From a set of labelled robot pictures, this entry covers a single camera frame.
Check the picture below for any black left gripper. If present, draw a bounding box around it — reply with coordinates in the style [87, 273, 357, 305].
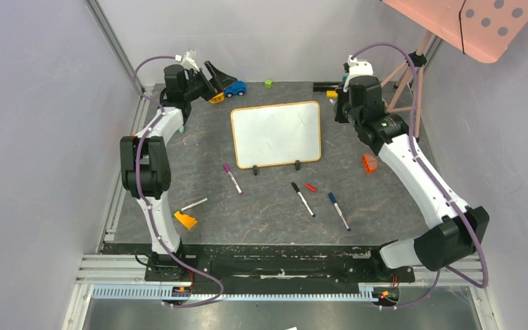
[183, 61, 237, 102]

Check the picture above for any white whiteboard orange frame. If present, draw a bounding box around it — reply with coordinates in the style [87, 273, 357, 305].
[230, 101, 322, 169]

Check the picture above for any purple capped whiteboard marker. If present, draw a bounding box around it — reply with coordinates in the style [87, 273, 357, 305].
[223, 163, 243, 195]

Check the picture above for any blue capped whiteboard marker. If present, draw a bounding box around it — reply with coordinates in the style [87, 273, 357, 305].
[328, 192, 351, 231]

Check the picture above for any red marker cap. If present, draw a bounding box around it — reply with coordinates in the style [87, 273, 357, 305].
[305, 184, 317, 192]

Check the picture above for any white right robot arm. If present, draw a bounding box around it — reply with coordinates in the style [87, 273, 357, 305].
[335, 76, 490, 281]

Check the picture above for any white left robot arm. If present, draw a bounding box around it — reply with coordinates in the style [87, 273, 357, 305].
[120, 59, 238, 280]

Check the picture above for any black capped whiteboard marker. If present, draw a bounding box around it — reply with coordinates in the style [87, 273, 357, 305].
[291, 182, 316, 217]

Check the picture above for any green capped whiteboard marker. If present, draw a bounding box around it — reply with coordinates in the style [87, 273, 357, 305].
[172, 197, 208, 215]

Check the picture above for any yellow oval toy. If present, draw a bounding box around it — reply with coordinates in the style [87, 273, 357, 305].
[209, 93, 225, 104]

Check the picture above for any blue toy car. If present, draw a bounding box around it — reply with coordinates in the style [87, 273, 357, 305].
[223, 80, 247, 98]

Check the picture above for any black cylinder tube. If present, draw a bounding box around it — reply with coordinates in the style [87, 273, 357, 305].
[313, 81, 342, 92]

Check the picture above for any pink tripod stand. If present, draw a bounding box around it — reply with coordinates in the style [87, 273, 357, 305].
[381, 30, 433, 140]

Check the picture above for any orange translucent toy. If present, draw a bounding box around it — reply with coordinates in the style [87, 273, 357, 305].
[362, 153, 379, 174]

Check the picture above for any orange wedge block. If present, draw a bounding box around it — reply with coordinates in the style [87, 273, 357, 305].
[174, 211, 197, 230]

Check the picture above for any pink perforated board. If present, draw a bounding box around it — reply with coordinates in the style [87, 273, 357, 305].
[384, 0, 528, 64]

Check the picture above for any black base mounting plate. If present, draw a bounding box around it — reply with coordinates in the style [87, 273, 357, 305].
[101, 243, 415, 294]

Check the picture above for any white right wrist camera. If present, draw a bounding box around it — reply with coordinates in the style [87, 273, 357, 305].
[343, 56, 374, 83]

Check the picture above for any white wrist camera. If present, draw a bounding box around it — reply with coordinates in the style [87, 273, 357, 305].
[175, 49, 200, 72]
[343, 56, 374, 83]

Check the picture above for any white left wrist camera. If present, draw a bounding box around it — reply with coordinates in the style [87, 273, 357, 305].
[175, 49, 200, 72]

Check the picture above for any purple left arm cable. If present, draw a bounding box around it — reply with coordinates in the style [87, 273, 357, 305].
[131, 55, 225, 309]

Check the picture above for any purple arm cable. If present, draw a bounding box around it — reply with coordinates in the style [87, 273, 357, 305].
[350, 43, 490, 311]
[131, 55, 225, 309]

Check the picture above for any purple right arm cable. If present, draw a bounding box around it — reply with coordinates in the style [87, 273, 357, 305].
[350, 43, 490, 311]

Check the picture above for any white comb cable duct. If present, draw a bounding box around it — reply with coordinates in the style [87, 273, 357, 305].
[91, 285, 378, 303]

